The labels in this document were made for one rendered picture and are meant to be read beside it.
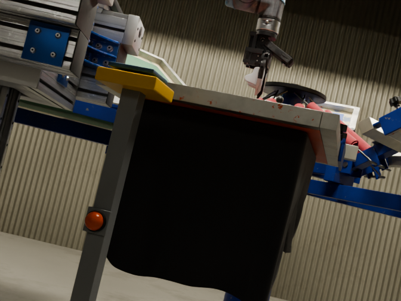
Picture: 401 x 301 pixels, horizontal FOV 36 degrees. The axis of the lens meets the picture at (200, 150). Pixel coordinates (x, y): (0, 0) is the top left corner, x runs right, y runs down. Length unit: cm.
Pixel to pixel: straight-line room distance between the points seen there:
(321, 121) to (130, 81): 43
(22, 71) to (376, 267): 493
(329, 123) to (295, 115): 8
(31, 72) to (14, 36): 11
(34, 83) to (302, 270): 469
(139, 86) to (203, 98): 25
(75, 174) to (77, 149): 23
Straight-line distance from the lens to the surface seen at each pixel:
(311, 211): 588
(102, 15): 185
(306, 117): 138
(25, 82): 147
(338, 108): 416
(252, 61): 202
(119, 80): 123
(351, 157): 219
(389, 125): 224
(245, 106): 140
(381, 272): 605
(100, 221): 122
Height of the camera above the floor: 74
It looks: 4 degrees up
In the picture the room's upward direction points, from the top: 13 degrees clockwise
